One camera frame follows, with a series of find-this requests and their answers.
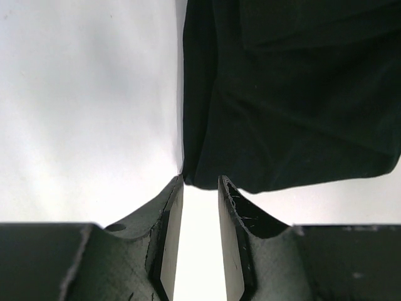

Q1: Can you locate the black t shirt blue logo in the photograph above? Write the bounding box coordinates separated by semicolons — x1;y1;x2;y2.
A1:
182;1;400;193

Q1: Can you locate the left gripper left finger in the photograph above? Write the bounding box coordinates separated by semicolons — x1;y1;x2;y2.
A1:
1;176;184;300

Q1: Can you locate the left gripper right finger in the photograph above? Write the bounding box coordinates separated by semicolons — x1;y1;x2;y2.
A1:
218;176;400;300

